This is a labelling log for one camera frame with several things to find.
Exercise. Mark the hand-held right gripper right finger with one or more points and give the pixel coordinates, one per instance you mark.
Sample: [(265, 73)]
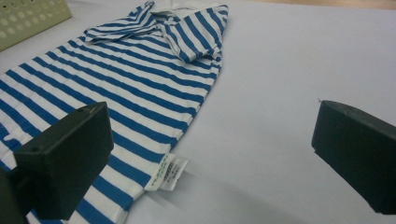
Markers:
[(358, 149)]

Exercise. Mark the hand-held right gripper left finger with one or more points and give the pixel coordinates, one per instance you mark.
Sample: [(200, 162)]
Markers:
[(68, 155)]

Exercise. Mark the blue white striped polo shirt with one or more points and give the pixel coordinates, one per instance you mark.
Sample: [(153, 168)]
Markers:
[(124, 77)]

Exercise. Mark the pale green plastic basket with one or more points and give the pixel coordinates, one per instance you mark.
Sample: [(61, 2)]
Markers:
[(28, 21)]

